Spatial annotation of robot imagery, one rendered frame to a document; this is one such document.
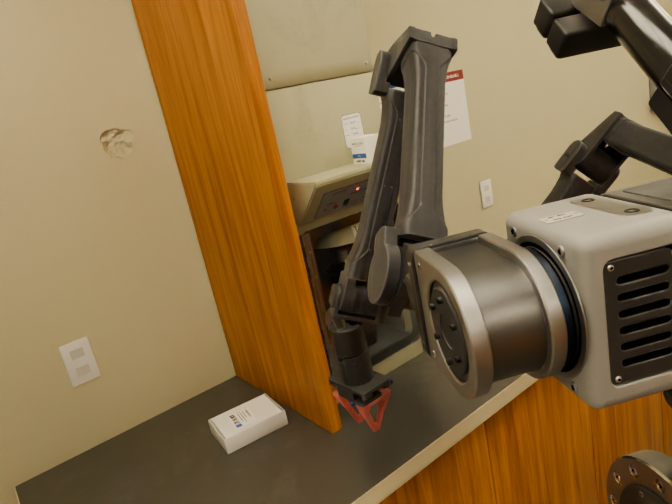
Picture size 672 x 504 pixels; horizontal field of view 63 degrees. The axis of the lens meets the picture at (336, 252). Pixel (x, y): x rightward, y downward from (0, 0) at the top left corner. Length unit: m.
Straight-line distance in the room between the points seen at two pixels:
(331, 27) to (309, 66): 0.11
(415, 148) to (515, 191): 1.86
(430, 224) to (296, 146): 0.62
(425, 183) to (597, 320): 0.32
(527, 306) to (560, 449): 1.29
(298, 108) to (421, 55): 0.49
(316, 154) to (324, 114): 0.10
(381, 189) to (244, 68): 0.39
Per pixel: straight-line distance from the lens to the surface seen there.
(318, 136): 1.29
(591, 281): 0.46
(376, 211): 0.89
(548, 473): 1.72
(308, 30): 1.32
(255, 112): 1.11
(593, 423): 1.86
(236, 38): 1.13
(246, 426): 1.37
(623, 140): 1.16
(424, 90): 0.80
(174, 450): 1.46
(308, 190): 1.16
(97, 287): 1.54
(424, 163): 0.73
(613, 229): 0.47
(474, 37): 2.41
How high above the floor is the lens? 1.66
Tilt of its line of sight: 15 degrees down
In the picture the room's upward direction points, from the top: 12 degrees counter-clockwise
